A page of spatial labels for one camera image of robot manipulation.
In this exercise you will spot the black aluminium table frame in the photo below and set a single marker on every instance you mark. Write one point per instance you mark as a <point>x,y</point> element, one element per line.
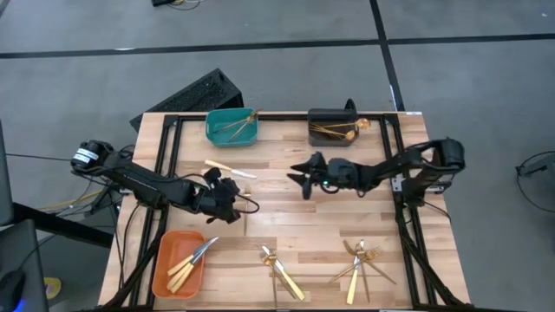
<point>171,143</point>

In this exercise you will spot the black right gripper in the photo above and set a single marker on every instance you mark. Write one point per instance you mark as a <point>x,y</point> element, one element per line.
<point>342,175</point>

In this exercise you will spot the teal plastic bin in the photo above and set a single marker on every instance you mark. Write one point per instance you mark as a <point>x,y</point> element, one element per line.
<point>217,134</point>

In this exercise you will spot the gold spoon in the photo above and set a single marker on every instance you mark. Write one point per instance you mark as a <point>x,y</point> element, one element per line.
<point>350,135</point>
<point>364,123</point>

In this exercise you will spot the dark grey desk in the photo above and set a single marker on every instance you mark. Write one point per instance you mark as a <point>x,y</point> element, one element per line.
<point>21,251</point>

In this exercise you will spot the black computer mouse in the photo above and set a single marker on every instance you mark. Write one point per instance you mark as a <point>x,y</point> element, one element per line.
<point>11,286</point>

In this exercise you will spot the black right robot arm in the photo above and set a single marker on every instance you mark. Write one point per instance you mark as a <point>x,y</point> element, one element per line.
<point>412,162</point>

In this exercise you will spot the yellow tape roll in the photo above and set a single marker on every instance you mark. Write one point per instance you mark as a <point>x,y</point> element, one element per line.
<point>54,288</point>

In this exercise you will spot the black metal beam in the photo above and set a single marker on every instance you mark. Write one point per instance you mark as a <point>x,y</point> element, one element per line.
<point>65,225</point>

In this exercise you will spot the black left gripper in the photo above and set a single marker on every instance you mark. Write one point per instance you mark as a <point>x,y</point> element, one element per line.
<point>212,203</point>

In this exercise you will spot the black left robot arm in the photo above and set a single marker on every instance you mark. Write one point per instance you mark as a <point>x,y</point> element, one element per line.
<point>139,182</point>

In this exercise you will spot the dark grey plastic bin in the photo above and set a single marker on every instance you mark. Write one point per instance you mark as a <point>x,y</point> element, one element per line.
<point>331,115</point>

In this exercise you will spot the orange plastic bin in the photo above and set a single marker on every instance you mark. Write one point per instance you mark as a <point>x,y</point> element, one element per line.
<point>173,247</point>

